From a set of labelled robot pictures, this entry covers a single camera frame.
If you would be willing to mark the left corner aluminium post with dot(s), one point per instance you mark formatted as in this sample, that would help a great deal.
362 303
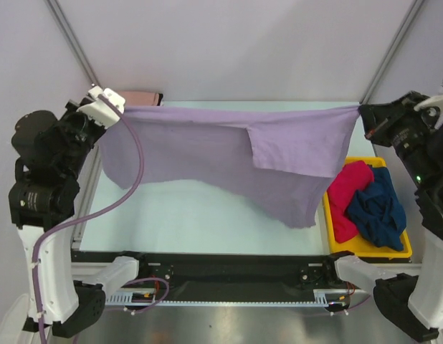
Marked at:
72 41

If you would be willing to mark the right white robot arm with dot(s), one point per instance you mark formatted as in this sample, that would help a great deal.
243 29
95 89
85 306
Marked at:
414 304

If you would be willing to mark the folded black t shirt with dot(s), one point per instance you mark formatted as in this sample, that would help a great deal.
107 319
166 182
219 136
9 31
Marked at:
160 99

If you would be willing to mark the corner aluminium post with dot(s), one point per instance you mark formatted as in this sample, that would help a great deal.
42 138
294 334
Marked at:
72 41
400 35

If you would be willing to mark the folded pink t shirt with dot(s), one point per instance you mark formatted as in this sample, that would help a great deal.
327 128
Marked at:
139 98

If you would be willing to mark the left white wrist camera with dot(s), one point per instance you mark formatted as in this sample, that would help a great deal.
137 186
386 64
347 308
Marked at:
103 106

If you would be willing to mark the purple t shirt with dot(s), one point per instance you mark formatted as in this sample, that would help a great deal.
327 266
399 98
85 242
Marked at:
282 161

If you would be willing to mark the right corner aluminium post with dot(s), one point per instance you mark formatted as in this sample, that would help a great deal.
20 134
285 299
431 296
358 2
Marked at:
400 35

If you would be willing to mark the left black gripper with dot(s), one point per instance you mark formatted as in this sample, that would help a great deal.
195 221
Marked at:
71 111

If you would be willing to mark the red t shirt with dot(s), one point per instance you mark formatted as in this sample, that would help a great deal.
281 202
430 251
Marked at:
355 176

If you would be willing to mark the navy blue t shirt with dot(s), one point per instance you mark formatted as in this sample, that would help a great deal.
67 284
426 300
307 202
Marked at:
377 213

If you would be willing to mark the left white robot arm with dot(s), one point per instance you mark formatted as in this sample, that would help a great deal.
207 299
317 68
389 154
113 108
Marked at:
42 207

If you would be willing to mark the yellow plastic bin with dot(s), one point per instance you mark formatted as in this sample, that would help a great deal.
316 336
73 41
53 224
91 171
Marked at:
361 247

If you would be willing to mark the slotted cable duct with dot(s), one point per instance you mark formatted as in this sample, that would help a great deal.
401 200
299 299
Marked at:
319 299

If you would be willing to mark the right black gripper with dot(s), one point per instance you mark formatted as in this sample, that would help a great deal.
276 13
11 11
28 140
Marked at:
375 117

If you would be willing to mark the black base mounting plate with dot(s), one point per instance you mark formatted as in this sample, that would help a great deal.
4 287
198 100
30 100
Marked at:
232 277

